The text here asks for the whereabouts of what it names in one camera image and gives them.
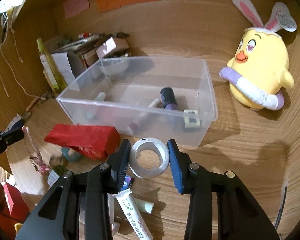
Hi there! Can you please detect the white ointment tube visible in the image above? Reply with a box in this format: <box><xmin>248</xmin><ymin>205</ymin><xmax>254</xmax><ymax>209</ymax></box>
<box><xmin>112</xmin><ymin>189</ymin><xmax>153</xmax><ymax>239</ymax></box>

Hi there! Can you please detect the pink braided bracelet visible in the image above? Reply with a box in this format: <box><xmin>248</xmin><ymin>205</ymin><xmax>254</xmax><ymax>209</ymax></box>
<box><xmin>21</xmin><ymin>126</ymin><xmax>51</xmax><ymax>176</ymax></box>

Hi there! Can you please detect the pale green lip balm stick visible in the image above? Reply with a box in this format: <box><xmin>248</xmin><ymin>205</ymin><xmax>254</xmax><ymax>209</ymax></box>
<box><xmin>134</xmin><ymin>198</ymin><xmax>154</xmax><ymax>214</ymax></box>

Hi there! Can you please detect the white tape roll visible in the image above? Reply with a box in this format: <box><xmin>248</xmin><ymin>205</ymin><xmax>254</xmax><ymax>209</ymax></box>
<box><xmin>129</xmin><ymin>138</ymin><xmax>170</xmax><ymax>179</ymax></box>

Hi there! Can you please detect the dark purple bottle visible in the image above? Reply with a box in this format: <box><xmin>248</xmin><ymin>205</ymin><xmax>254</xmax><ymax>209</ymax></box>
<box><xmin>160</xmin><ymin>87</ymin><xmax>178</xmax><ymax>110</ymax></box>

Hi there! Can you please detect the dark blue foil sachet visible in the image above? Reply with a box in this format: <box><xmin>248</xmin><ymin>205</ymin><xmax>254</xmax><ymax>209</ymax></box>
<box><xmin>121</xmin><ymin>175</ymin><xmax>134</xmax><ymax>191</ymax></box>

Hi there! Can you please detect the light blue tape roll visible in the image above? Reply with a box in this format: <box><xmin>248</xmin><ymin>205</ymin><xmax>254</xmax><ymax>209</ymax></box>
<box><xmin>61</xmin><ymin>147</ymin><xmax>83</xmax><ymax>163</ymax></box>

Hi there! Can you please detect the yellow green lotion bottle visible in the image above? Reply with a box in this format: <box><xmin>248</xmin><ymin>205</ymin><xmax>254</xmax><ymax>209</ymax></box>
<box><xmin>37</xmin><ymin>38</ymin><xmax>66</xmax><ymax>94</ymax></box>

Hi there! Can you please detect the pink capped tube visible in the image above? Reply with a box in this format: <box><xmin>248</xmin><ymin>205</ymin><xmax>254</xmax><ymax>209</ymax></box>
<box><xmin>127</xmin><ymin>98</ymin><xmax>161</xmax><ymax>135</ymax></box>

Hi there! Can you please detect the pale green small tube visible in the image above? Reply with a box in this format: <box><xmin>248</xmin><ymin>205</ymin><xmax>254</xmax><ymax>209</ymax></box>
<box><xmin>86</xmin><ymin>92</ymin><xmax>107</xmax><ymax>119</ymax></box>

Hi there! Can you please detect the clear plastic storage bin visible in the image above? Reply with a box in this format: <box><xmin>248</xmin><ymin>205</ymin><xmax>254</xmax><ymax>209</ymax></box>
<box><xmin>57</xmin><ymin>56</ymin><xmax>218</xmax><ymax>147</ymax></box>

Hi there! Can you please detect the red white marker pen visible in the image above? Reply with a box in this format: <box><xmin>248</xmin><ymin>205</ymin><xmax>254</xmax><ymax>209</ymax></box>
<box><xmin>78</xmin><ymin>33</ymin><xmax>100</xmax><ymax>39</ymax></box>

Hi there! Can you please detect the white bowl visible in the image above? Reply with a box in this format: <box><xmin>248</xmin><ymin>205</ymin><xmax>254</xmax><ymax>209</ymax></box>
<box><xmin>96</xmin><ymin>57</ymin><xmax>129</xmax><ymax>76</ymax></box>

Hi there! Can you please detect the yellow chick plush toy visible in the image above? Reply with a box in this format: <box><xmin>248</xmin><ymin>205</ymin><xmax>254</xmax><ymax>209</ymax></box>
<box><xmin>219</xmin><ymin>0</ymin><xmax>297</xmax><ymax>111</ymax></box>

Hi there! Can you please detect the small pink white carton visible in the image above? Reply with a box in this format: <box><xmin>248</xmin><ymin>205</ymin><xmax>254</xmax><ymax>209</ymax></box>
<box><xmin>96</xmin><ymin>37</ymin><xmax>129</xmax><ymax>59</ymax></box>

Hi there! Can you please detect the pink sticky note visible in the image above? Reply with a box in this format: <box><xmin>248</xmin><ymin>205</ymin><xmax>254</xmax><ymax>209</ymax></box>
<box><xmin>63</xmin><ymin>0</ymin><xmax>90</xmax><ymax>19</ymax></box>

